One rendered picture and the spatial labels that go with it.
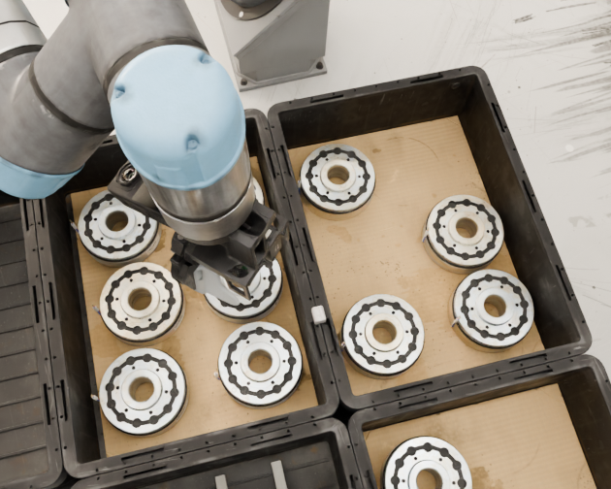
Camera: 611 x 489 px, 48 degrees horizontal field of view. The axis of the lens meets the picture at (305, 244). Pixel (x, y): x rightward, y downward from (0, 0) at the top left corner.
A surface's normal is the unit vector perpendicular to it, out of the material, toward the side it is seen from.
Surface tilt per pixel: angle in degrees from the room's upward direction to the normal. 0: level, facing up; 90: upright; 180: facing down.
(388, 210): 0
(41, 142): 64
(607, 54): 0
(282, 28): 90
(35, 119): 52
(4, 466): 0
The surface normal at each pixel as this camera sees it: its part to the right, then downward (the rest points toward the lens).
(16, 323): 0.03, -0.37
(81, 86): -0.13, 0.65
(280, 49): 0.26, 0.90
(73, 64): -0.40, 0.36
